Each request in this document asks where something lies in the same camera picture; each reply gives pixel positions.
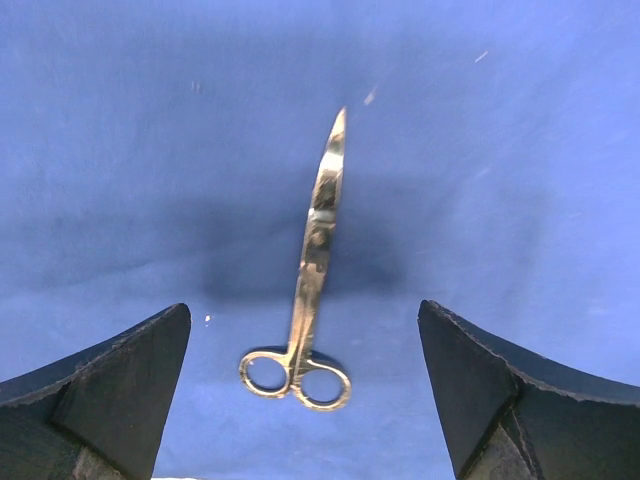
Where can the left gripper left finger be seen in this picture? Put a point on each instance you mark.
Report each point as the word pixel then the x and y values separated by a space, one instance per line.
pixel 99 413

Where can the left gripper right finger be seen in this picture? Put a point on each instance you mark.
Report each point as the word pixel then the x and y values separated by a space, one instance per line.
pixel 509 413

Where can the steel scissors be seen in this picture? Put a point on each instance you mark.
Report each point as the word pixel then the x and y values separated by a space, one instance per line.
pixel 297 359

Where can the blue surgical cloth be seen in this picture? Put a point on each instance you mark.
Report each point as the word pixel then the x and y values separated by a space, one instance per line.
pixel 158 152

